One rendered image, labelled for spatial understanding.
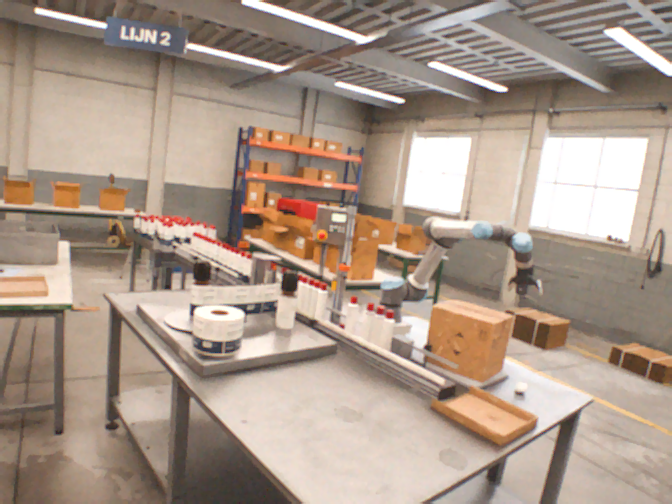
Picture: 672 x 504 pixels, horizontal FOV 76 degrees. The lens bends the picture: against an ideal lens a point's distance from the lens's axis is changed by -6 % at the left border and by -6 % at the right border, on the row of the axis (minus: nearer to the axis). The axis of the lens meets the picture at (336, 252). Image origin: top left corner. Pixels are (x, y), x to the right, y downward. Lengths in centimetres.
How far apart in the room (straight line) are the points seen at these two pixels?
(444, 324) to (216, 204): 829
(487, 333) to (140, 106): 849
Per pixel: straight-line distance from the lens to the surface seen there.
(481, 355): 206
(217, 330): 184
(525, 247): 196
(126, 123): 961
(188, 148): 980
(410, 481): 139
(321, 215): 239
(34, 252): 362
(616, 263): 724
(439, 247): 234
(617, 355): 609
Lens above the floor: 160
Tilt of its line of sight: 8 degrees down
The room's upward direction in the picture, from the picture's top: 8 degrees clockwise
